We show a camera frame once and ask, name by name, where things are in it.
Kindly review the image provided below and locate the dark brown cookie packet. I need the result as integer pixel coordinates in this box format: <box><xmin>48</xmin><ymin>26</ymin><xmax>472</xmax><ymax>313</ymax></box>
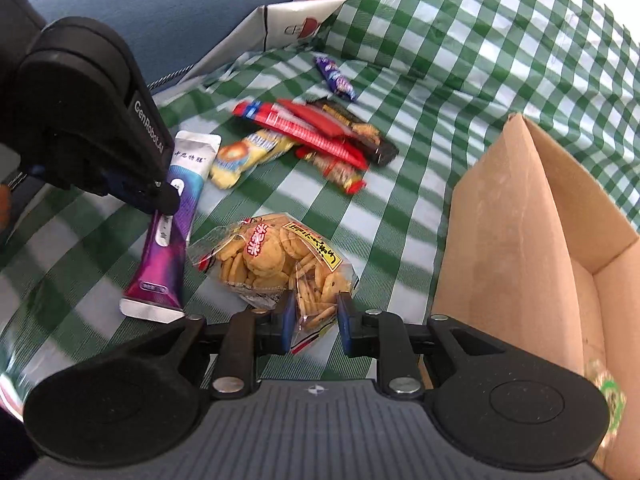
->
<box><xmin>307</xmin><ymin>99</ymin><xmax>401</xmax><ymax>167</ymax></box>

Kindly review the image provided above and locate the green checkered cloth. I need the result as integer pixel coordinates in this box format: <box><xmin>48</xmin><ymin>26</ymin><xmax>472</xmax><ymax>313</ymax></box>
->
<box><xmin>0</xmin><ymin>0</ymin><xmax>640</xmax><ymax>411</ymax></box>

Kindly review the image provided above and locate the black printed object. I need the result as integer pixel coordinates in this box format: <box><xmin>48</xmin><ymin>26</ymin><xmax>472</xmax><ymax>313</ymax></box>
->
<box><xmin>0</xmin><ymin>0</ymin><xmax>48</xmax><ymax>51</ymax></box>

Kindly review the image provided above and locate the white printed paper bag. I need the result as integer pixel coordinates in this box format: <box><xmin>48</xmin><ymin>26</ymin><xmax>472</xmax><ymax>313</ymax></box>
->
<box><xmin>192</xmin><ymin>0</ymin><xmax>349</xmax><ymax>78</ymax></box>

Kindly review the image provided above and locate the long red striped packet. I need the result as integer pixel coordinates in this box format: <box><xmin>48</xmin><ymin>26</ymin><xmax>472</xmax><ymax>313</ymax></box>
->
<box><xmin>233</xmin><ymin>100</ymin><xmax>370</xmax><ymax>170</ymax></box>

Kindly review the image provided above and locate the plain red packet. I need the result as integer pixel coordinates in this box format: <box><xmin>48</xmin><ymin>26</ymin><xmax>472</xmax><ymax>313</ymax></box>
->
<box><xmin>276</xmin><ymin>98</ymin><xmax>351</xmax><ymax>138</ymax></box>

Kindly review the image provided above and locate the red cookie packet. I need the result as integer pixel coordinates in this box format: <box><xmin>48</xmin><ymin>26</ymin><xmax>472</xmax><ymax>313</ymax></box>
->
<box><xmin>296</xmin><ymin>146</ymin><xmax>367</xmax><ymax>195</ymax></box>

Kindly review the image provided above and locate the brown cardboard box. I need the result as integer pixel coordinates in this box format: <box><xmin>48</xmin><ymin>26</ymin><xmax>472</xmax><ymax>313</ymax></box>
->
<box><xmin>431</xmin><ymin>112</ymin><xmax>640</xmax><ymax>480</ymax></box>

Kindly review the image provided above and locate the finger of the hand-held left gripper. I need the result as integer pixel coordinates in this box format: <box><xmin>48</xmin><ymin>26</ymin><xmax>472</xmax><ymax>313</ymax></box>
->
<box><xmin>140</xmin><ymin>180</ymin><xmax>181</xmax><ymax>215</ymax></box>
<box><xmin>99</xmin><ymin>171</ymin><xmax>152</xmax><ymax>209</ymax></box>

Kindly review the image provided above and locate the purple candy bar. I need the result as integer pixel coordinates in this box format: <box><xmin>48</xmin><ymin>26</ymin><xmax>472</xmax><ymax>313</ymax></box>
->
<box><xmin>314</xmin><ymin>55</ymin><xmax>357</xmax><ymax>103</ymax></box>

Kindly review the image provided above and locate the yellow bread snack packet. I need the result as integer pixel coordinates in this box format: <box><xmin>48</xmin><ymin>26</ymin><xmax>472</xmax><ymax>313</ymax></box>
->
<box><xmin>209</xmin><ymin>129</ymin><xmax>296</xmax><ymax>190</ymax></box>

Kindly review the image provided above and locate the clear bag of round cookies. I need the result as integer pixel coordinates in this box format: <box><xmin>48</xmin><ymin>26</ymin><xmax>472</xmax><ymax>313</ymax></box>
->
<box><xmin>187</xmin><ymin>212</ymin><xmax>360</xmax><ymax>356</ymax></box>

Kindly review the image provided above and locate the purple and white tube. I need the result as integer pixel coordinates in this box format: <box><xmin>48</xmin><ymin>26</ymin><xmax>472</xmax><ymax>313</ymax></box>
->
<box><xmin>120</xmin><ymin>131</ymin><xmax>222</xmax><ymax>325</ymax></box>

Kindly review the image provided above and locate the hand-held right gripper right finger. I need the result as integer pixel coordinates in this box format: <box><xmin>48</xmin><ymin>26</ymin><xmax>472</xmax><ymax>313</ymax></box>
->
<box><xmin>336</xmin><ymin>293</ymin><xmax>506</xmax><ymax>395</ymax></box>

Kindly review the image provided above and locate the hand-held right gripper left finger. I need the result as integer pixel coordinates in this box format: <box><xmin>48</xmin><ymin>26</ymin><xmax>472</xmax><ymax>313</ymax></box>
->
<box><xmin>150</xmin><ymin>292</ymin><xmax>297</xmax><ymax>395</ymax></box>

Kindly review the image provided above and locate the green label packet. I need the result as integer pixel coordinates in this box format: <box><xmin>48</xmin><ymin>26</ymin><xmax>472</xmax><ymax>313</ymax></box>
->
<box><xmin>585</xmin><ymin>360</ymin><xmax>628</xmax><ymax>451</ymax></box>

